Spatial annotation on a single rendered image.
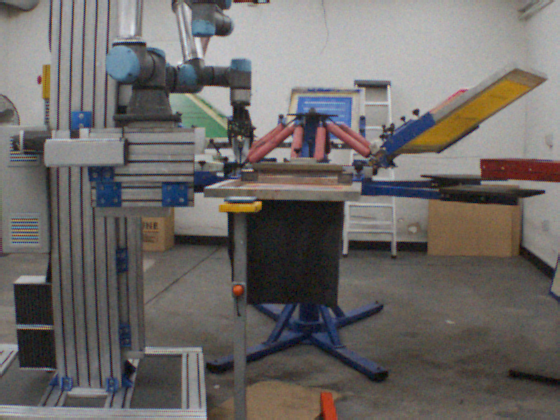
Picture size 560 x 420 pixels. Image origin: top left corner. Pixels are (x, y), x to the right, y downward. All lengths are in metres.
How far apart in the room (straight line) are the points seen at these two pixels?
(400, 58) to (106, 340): 5.34
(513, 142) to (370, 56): 1.75
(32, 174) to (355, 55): 5.24
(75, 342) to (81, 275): 0.27
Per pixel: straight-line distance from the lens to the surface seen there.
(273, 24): 7.49
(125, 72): 2.27
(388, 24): 7.43
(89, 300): 2.67
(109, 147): 2.27
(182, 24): 2.60
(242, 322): 2.54
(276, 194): 2.64
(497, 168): 3.32
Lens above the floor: 1.19
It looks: 6 degrees down
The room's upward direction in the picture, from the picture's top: 1 degrees clockwise
